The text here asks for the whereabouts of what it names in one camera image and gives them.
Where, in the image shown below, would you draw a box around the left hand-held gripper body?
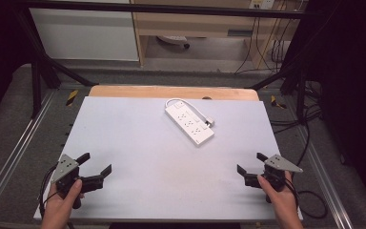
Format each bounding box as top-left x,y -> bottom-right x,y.
51,154 -> 86,210

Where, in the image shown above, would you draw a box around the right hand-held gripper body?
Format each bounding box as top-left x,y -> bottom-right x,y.
260,154 -> 304,204

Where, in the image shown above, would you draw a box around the person's right hand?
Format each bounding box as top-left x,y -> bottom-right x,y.
256,171 -> 300,222

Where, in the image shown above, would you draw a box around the person's left hand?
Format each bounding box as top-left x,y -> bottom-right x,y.
40,178 -> 86,223

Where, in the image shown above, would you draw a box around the yellow black tape marker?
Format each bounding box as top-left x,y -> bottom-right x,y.
65,89 -> 80,108
269,94 -> 288,110

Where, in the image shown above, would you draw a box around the white board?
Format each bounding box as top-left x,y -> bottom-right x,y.
32,95 -> 304,222

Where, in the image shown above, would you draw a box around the white power strip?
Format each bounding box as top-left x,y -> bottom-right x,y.
164,100 -> 215,148

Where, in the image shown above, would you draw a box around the wooden table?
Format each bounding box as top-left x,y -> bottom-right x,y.
88,84 -> 261,102

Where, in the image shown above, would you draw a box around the dark curtain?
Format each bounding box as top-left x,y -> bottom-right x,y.
294,0 -> 366,219
0,0 -> 34,128

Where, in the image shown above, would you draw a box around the white cabinet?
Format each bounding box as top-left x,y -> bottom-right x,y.
29,0 -> 140,62

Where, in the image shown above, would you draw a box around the white chair base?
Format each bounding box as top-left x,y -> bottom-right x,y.
155,34 -> 192,50

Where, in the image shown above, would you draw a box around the light wooden desk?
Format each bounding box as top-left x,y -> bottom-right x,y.
129,0 -> 303,70

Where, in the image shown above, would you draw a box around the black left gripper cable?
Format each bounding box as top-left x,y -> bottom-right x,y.
38,163 -> 60,221

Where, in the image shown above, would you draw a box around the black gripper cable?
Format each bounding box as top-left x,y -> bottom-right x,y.
38,163 -> 60,221
285,177 -> 329,220

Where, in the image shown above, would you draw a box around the aluminium rail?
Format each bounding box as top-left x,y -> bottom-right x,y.
0,90 -> 57,218
294,123 -> 355,229

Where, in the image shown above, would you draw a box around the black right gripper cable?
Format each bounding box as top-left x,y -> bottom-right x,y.
285,177 -> 329,220

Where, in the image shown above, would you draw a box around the black floor cables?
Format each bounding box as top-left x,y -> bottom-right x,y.
268,79 -> 324,166

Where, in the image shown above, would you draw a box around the white power strip cable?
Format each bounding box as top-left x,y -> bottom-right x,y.
164,97 -> 210,123

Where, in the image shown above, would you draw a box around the hanging black cables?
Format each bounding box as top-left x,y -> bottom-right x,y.
234,9 -> 293,76

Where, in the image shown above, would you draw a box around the white wall socket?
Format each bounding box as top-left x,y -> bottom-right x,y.
248,0 -> 276,10

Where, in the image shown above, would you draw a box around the black metal frame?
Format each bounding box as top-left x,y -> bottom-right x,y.
11,0 -> 324,121

